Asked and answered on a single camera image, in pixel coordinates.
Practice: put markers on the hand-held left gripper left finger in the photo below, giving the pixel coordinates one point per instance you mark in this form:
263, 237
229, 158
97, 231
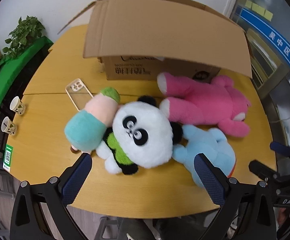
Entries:
76, 180

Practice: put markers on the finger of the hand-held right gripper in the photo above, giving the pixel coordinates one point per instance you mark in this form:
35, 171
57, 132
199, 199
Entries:
259, 168
279, 147

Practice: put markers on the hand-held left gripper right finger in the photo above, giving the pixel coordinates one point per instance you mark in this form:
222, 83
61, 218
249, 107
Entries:
210, 180

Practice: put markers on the pink plush toy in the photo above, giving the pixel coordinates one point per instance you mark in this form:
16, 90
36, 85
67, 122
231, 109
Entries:
205, 105

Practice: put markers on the brown cardboard box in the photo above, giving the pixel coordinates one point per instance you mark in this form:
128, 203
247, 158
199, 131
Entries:
160, 27

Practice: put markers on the wooden desktop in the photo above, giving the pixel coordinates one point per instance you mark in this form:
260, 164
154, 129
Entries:
47, 135

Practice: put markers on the light blue plush toy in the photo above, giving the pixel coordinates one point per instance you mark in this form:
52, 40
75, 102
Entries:
210, 145

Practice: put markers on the pastel plush doll green hat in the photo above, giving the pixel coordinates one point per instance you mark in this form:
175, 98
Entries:
87, 130

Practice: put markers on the grey office chair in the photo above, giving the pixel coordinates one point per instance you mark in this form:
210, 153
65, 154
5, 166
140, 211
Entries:
114, 227

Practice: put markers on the green square sticker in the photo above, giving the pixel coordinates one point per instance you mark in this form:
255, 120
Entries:
8, 157

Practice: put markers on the panda plush toy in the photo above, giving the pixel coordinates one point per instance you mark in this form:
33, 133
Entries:
142, 135

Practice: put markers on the white paper cup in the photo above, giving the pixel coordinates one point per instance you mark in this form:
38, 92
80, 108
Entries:
8, 126
17, 105

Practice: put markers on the clear phone case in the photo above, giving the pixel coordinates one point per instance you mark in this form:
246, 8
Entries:
78, 92

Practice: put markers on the blue banner strip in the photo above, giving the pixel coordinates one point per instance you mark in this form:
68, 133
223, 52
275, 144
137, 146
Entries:
272, 35

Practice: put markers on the green board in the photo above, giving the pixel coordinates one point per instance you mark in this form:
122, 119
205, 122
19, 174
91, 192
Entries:
22, 62

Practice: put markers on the yellow sticky note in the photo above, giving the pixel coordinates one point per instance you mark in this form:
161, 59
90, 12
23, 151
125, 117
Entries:
255, 6
261, 10
268, 15
248, 3

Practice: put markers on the large green potted plant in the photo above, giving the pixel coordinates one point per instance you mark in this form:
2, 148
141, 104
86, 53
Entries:
24, 35

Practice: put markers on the glass door metal frame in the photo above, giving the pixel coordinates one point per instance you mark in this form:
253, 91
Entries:
267, 65

